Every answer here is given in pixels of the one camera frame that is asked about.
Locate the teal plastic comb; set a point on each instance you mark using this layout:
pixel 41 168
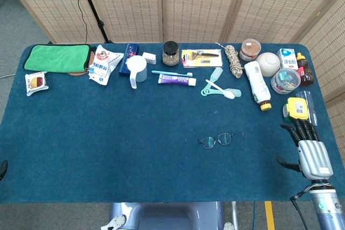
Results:
pixel 217 73

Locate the clear tub brown contents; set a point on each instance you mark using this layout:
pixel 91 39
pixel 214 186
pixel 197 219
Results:
pixel 250 48

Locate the clear plastic water bottle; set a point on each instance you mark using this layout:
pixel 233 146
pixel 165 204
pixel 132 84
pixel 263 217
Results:
pixel 312 106

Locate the purple white toothpaste tube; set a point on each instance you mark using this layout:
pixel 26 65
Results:
pixel 175 79

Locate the clear round tub of clips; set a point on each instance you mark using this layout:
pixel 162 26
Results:
pixel 285 80

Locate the black wire-rim eyeglasses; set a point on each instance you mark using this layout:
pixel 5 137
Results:
pixel 224 138

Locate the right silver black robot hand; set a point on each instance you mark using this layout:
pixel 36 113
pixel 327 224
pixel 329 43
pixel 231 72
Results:
pixel 314 157

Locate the white snack packet red yellow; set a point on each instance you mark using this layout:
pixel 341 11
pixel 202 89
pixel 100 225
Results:
pixel 36 82

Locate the yellow lid green box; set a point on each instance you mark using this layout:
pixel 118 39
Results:
pixel 296 107

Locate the teal plastic brush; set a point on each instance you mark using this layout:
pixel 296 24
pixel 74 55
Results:
pixel 235 92

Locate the white bag blue print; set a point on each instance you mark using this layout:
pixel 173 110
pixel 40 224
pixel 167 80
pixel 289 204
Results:
pixel 103 64

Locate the white plastic spoon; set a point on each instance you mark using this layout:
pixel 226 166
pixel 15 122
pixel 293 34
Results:
pixel 218 87

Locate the light blue toothbrush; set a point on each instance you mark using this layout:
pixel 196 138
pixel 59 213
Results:
pixel 167 72

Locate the white metal table leg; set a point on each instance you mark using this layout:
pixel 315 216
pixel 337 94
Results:
pixel 235 215

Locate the beige round bowl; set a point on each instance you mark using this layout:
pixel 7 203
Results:
pixel 268 63

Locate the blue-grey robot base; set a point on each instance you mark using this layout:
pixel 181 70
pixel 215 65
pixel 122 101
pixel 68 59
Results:
pixel 167 214

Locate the glass jar black lid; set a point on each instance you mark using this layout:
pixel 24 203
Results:
pixel 170 55

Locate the razor on yellow card pack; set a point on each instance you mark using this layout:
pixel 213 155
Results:
pixel 202 61

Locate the brown woven rattan coaster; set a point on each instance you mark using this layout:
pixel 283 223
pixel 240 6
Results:
pixel 78 73

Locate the small white box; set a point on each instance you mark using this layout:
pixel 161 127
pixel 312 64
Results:
pixel 149 57

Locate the white bottle yellow cap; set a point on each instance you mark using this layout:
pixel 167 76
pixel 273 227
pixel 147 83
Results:
pixel 257 82

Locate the black stand pole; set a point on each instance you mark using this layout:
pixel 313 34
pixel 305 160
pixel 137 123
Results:
pixel 91 6

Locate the white blue medicine box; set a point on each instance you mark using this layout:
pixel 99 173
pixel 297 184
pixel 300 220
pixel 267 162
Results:
pixel 288 59

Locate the green microfibre towel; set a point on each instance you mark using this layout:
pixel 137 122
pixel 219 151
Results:
pixel 56 57

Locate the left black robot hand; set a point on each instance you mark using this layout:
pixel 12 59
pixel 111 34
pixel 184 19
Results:
pixel 3 169

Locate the dark blue carton box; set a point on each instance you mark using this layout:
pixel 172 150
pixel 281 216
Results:
pixel 130 49

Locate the blue felt table mat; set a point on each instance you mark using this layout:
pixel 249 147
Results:
pixel 107 133

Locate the amber honey squeeze bottle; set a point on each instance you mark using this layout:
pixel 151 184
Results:
pixel 306 75

